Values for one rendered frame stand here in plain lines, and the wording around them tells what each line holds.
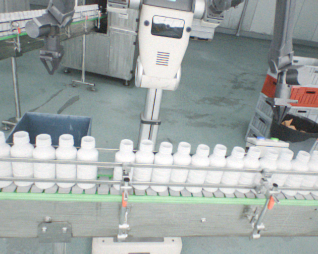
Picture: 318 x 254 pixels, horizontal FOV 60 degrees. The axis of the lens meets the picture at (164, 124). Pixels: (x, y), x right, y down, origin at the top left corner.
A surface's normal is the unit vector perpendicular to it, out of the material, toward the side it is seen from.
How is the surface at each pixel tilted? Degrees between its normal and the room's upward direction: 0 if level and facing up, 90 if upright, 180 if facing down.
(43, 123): 90
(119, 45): 90
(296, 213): 90
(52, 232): 90
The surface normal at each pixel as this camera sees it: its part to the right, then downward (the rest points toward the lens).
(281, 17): -0.86, 0.46
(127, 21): -0.17, 0.43
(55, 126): 0.14, 0.48
